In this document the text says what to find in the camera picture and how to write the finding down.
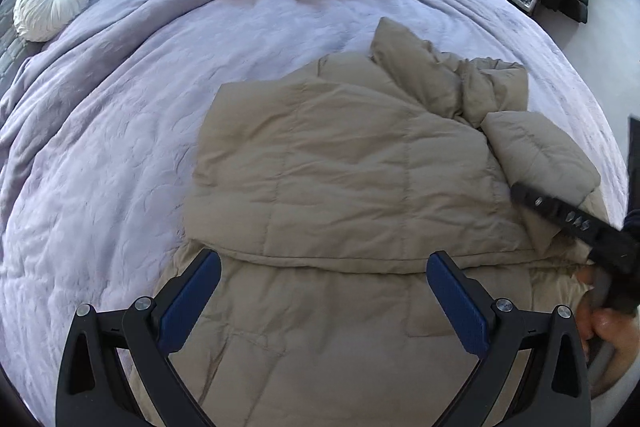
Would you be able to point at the beige puffer jacket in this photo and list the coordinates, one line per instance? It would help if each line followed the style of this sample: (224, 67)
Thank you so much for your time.
(325, 157)

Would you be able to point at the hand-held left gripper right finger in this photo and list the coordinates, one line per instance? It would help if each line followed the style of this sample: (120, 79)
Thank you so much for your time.
(457, 307)

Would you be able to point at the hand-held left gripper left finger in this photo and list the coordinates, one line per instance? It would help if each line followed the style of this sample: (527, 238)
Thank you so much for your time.
(192, 302)

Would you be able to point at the lavender quilted blanket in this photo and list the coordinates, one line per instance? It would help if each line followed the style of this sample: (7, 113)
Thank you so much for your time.
(125, 132)

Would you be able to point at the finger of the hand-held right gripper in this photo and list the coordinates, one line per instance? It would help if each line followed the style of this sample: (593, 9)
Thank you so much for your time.
(550, 209)

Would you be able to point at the person's right hand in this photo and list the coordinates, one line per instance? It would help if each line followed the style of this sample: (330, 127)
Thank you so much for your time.
(607, 332)

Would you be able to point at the grey quilted pillow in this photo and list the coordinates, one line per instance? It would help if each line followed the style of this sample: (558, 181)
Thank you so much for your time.
(12, 47)

